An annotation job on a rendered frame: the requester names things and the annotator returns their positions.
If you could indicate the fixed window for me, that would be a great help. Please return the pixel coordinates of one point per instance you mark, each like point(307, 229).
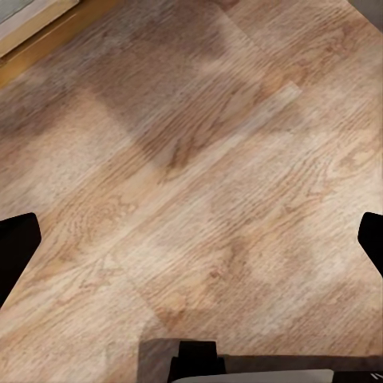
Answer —
point(32, 29)

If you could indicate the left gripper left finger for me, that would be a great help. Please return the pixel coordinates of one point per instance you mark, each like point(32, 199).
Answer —
point(20, 237)

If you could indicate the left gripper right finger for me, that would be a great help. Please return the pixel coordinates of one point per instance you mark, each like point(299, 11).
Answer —
point(370, 236)

